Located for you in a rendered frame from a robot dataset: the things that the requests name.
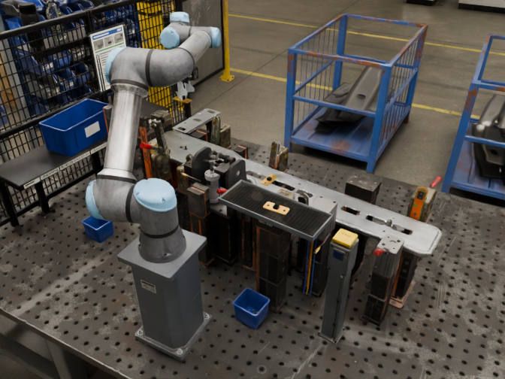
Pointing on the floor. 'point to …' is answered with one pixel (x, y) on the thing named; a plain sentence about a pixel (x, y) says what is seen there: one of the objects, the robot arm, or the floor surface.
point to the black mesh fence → (68, 89)
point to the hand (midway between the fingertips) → (182, 96)
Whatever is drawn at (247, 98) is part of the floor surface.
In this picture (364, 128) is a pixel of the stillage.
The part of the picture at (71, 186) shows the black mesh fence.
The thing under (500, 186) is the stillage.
